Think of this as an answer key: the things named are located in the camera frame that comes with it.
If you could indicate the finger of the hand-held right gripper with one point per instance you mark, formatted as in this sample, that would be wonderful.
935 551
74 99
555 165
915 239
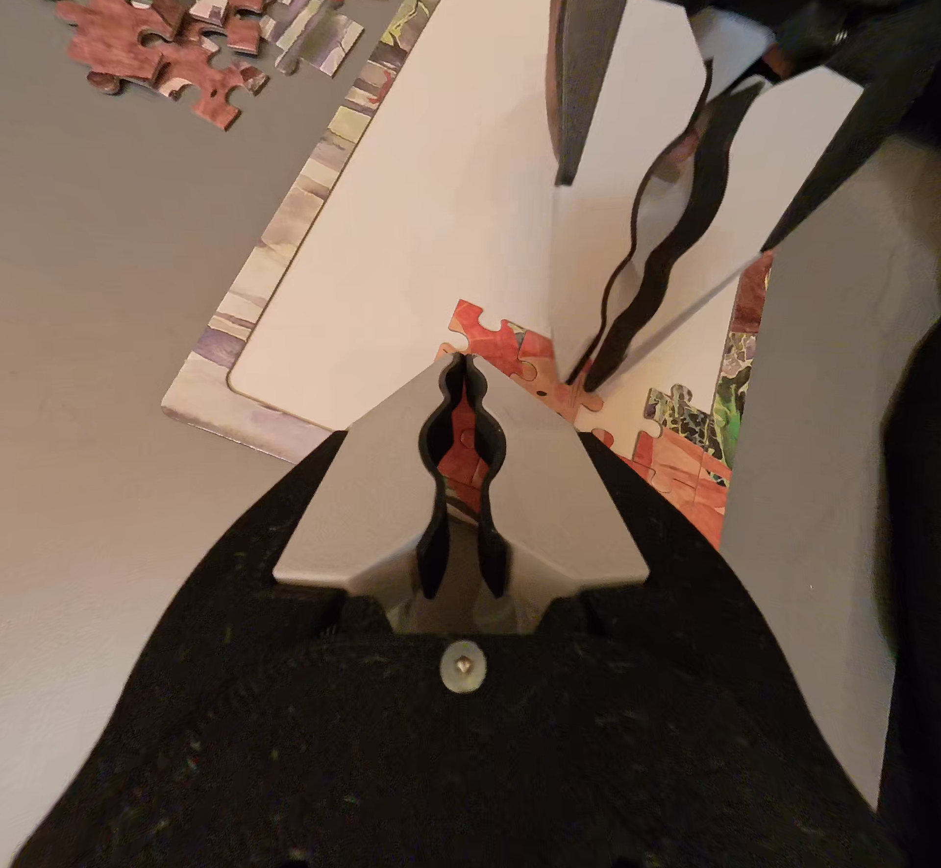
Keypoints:
779 148
625 111

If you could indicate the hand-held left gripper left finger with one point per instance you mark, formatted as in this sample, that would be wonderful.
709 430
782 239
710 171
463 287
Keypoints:
353 508

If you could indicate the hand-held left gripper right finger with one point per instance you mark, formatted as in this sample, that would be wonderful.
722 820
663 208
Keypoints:
566 508

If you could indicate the joined orange puzzle pieces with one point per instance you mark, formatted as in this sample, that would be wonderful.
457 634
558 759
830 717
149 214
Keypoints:
676 471

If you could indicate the lion face puzzle piece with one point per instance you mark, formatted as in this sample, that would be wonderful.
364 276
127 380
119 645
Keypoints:
551 390

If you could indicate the puzzle frame tray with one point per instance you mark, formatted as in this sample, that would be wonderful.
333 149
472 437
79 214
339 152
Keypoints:
441 185

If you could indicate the pile of puzzle pieces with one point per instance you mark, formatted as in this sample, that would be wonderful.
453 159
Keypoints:
110 38

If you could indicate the person's right hand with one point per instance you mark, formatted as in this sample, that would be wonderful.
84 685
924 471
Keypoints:
680 155

